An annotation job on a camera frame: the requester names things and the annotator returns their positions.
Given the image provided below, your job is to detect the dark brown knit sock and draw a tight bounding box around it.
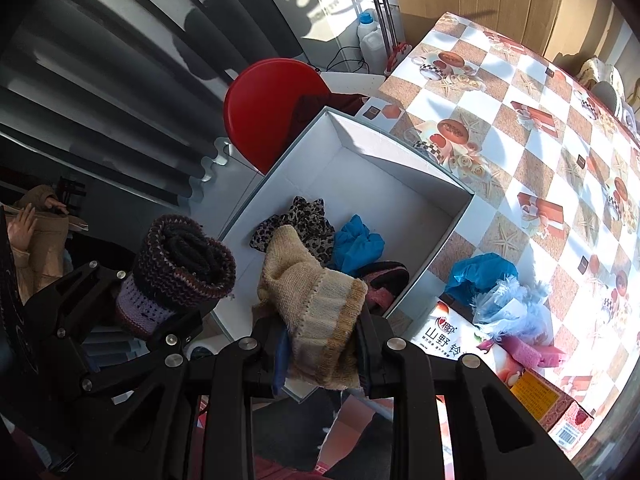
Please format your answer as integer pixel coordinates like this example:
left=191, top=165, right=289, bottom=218
left=357, top=260, right=411, bottom=317

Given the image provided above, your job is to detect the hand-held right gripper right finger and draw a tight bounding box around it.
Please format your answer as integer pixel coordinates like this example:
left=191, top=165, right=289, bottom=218
left=352, top=305, right=583, bottom=480

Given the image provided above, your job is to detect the blue plastic bag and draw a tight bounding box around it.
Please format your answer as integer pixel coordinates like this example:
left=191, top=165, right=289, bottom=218
left=444, top=253, right=521, bottom=306

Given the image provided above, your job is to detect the leopard print scrunchie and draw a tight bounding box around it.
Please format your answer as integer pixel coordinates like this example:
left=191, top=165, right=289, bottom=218
left=250, top=196, right=336, bottom=271

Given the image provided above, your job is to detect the blue cloth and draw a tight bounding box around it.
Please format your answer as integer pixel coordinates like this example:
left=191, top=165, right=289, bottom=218
left=331, top=214, right=387, bottom=276

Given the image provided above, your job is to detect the person's leg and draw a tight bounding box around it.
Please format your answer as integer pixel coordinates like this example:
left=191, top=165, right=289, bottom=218
left=197, top=387, right=401, bottom=480

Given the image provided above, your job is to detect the red patterned box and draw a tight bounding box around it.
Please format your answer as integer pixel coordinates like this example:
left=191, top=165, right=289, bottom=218
left=510, top=367, right=596, bottom=453

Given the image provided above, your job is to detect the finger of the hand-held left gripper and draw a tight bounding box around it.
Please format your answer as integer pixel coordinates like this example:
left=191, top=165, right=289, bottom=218
left=27, top=260, right=133, bottom=342
left=80, top=307, right=206, bottom=401

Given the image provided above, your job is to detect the red plastic stool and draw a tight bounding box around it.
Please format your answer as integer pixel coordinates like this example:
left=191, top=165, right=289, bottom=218
left=223, top=58, right=331, bottom=176

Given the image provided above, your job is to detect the red handled mop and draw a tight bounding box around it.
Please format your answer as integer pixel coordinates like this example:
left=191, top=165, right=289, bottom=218
left=362, top=0, right=416, bottom=76

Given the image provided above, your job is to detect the white cardboard box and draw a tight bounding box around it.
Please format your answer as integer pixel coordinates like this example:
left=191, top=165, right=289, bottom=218
left=207, top=106, right=475, bottom=403

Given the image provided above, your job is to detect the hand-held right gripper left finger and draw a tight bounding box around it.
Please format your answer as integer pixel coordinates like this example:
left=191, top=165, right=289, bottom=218
left=107, top=317, right=291, bottom=480

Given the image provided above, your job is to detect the white plastic bottle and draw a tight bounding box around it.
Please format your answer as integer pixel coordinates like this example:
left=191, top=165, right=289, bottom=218
left=356, top=8, right=396, bottom=76

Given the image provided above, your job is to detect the pink sponge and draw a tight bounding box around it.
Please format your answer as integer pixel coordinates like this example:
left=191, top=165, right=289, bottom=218
left=500, top=335, right=568, bottom=370

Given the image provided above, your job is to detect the purple striped knit sock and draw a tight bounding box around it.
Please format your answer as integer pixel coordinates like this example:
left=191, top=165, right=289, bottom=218
left=115, top=214, right=237, bottom=338

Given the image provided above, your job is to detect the beige knit sock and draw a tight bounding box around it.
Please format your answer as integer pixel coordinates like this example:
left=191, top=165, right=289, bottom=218
left=257, top=225, right=369, bottom=390

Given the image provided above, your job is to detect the floral tissue pack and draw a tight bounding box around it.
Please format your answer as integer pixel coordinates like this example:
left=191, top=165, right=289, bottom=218
left=390, top=300, right=531, bottom=401

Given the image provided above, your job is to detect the white board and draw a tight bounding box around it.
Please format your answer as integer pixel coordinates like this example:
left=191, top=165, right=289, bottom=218
left=320, top=71, right=388, bottom=98

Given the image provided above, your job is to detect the checkered printed tablecloth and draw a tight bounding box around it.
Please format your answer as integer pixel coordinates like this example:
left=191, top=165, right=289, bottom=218
left=315, top=10, right=640, bottom=461

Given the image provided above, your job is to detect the person's left hand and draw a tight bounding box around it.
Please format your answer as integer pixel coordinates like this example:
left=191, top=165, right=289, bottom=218
left=7, top=204, right=40, bottom=251

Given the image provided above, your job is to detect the black cable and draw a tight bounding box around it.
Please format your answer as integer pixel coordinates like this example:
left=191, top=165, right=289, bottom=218
left=327, top=45, right=371, bottom=73

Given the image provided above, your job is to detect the grey radiator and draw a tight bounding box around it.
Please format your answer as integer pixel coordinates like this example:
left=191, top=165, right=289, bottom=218
left=0, top=0, right=306, bottom=211

